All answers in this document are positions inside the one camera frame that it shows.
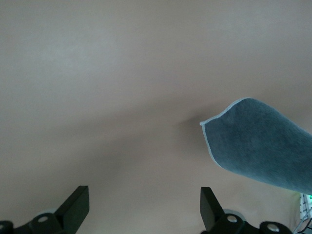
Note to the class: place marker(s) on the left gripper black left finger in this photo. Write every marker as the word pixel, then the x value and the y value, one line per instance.
pixel 70 214

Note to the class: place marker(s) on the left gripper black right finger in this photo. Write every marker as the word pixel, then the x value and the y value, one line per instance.
pixel 212 217

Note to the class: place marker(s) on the pink and grey towel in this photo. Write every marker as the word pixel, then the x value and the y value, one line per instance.
pixel 258 141

